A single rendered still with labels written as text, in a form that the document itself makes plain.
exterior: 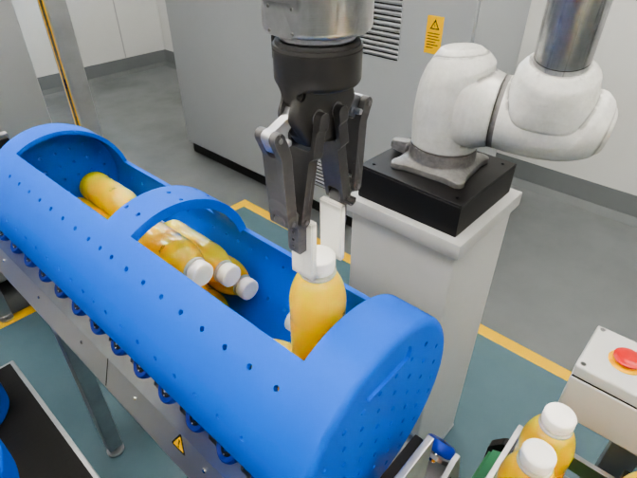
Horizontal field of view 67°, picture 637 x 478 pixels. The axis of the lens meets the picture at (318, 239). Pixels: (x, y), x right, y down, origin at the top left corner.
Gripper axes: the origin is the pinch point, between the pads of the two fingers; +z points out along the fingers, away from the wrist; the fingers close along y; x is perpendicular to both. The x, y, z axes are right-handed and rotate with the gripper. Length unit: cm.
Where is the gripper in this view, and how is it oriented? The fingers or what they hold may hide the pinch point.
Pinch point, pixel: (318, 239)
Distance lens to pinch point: 51.1
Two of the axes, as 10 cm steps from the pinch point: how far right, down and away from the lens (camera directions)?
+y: -6.7, 4.3, -6.1
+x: 7.5, 3.8, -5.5
